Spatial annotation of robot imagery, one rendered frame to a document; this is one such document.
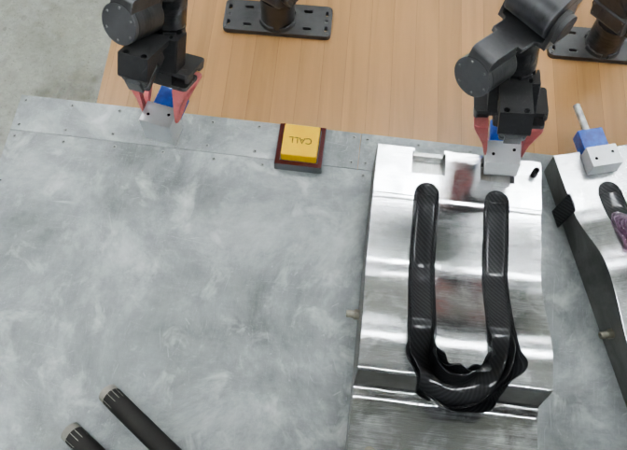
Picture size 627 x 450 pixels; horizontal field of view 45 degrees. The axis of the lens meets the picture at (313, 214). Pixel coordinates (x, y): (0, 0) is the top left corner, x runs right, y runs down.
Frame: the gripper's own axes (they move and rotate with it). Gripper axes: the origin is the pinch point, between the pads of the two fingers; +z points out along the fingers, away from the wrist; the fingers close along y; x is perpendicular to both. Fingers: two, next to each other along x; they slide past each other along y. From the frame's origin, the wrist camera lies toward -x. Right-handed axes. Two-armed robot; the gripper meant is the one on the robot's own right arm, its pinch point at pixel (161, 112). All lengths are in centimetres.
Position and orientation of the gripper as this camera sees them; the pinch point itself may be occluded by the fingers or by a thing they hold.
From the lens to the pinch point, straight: 119.9
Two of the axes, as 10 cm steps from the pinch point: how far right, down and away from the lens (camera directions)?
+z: -1.6, 7.8, 6.1
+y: 9.5, 2.8, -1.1
